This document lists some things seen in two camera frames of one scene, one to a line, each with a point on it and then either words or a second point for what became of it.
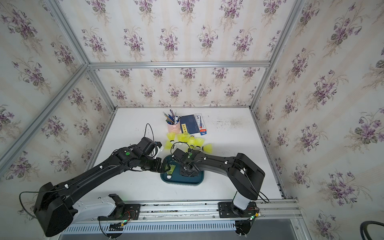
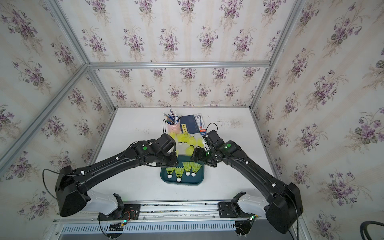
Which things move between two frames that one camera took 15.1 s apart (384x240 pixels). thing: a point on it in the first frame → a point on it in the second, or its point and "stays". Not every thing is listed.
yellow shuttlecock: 169,173 stays
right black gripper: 182,173 → 200,158
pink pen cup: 176,128 stays
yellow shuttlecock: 183,137 stays
